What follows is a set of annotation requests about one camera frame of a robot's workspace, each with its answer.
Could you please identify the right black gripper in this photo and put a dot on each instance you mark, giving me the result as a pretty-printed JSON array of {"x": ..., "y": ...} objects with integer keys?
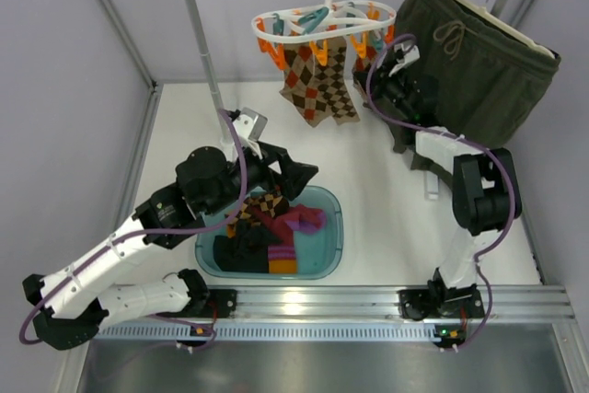
[{"x": 386, "y": 81}]

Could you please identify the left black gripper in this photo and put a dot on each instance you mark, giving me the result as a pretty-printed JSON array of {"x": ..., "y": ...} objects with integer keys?
[{"x": 274, "y": 165}]

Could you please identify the brown yellow argyle sock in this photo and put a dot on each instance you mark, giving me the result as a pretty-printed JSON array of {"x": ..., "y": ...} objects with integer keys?
[{"x": 271, "y": 204}]

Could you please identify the brown orange argyle sock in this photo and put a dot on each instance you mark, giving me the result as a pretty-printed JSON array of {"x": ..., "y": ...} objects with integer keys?
[{"x": 300, "y": 84}]

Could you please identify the maroon orange striped sock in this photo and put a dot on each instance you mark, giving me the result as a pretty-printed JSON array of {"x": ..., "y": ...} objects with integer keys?
[{"x": 282, "y": 255}]

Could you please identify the white clip sock hanger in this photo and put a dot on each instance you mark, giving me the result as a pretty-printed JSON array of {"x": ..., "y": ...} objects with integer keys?
[{"x": 362, "y": 22}]

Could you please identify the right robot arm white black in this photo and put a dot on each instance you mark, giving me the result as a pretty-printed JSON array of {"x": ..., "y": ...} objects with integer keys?
[{"x": 485, "y": 203}]

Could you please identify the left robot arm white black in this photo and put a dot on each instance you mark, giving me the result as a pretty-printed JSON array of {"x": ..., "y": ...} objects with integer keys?
[{"x": 73, "y": 305}]

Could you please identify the beige clothes hanger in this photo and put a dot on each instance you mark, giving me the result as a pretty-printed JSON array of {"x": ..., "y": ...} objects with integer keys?
[{"x": 497, "y": 15}]

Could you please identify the maroon purple sock in bin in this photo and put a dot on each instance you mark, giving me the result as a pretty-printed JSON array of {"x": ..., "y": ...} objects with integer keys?
[{"x": 299, "y": 218}]

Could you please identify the brown beige argyle sock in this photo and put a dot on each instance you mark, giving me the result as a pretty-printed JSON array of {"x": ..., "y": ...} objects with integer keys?
[{"x": 331, "y": 84}]

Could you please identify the olive green shorts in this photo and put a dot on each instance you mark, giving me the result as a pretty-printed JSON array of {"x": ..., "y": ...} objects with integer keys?
[{"x": 489, "y": 75}]

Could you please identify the black sock in bin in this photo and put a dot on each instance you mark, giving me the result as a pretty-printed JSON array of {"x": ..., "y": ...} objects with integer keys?
[{"x": 234, "y": 255}]

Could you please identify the teal plastic bin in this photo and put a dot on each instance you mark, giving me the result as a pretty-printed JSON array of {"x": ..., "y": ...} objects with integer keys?
[{"x": 317, "y": 254}]

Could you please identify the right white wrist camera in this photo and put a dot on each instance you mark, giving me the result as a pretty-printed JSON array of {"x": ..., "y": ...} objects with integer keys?
[{"x": 404, "y": 54}]

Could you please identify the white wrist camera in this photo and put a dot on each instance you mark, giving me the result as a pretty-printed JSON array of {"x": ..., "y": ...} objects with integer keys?
[
  {"x": 249, "y": 126},
  {"x": 404, "y": 54}
]

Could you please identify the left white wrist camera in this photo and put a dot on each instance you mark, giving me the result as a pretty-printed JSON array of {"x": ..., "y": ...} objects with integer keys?
[{"x": 249, "y": 126}]

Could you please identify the aluminium rail frame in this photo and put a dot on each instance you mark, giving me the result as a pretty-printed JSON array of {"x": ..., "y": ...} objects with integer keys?
[{"x": 346, "y": 313}]

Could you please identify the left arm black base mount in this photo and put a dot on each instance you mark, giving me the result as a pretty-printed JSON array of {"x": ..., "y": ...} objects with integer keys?
[{"x": 221, "y": 303}]

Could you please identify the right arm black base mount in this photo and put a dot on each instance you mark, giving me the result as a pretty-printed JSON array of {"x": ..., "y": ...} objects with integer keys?
[{"x": 420, "y": 304}]

